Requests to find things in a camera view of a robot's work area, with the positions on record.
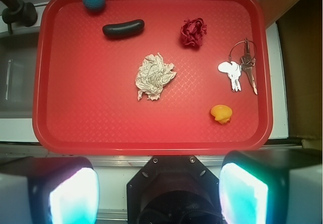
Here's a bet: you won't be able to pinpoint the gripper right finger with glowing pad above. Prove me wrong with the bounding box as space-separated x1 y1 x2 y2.
219 150 322 223

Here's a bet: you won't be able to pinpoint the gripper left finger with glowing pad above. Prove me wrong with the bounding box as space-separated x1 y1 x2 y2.
1 157 99 223

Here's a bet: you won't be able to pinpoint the dark green plastic pickle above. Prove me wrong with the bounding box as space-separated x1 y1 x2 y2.
102 19 145 39

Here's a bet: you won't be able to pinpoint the yellow rubber duck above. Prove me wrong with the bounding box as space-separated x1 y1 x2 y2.
210 104 233 125

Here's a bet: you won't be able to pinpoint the red plastic tray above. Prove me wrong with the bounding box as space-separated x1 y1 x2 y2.
32 0 273 155

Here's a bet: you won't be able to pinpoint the crumpled white paper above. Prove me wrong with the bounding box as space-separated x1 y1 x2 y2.
135 52 177 101

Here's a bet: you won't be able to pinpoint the crumpled dark red paper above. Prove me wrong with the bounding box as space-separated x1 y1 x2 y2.
180 18 207 47

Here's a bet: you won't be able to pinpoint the black clamp knob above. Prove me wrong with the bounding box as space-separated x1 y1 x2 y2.
1 0 38 34

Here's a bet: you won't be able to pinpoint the brown cardboard box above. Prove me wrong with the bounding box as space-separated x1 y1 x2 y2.
258 0 322 150

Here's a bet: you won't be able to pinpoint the silver keys on ring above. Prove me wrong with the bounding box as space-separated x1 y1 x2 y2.
218 38 258 95

